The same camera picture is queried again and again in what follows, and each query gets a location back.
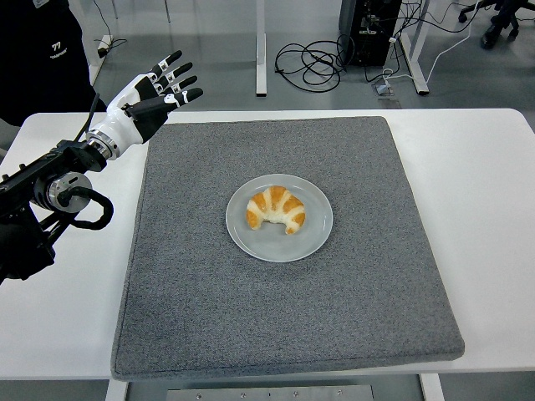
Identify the person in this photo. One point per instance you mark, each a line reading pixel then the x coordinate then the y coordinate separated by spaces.
pixel 42 62

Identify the grey metal plate with screws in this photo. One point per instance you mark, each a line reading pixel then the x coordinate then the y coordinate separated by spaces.
pixel 271 393

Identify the white desk leg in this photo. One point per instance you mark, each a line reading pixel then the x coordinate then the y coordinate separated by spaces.
pixel 416 54
pixel 261 50

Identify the black office chair base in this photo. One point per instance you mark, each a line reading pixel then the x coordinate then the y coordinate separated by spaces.
pixel 499 25

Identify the golden croissant bread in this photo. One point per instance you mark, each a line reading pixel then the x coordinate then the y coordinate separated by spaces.
pixel 276 204

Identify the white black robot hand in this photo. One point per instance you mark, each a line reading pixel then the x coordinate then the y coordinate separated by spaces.
pixel 121 121

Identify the black computer tower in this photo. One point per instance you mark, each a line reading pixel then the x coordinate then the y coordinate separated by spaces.
pixel 368 33

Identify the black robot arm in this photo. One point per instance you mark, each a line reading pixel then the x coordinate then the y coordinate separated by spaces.
pixel 25 175

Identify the white table leg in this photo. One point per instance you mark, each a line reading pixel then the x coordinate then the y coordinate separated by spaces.
pixel 115 390
pixel 432 388

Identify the grey fabric mat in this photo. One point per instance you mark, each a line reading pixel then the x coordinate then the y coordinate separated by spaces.
pixel 271 313

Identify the white power strip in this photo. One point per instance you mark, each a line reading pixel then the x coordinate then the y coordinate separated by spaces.
pixel 104 44

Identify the grey floor socket box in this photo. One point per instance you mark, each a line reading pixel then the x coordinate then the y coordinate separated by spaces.
pixel 384 89

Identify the grey round plate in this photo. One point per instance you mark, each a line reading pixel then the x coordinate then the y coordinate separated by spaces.
pixel 292 246

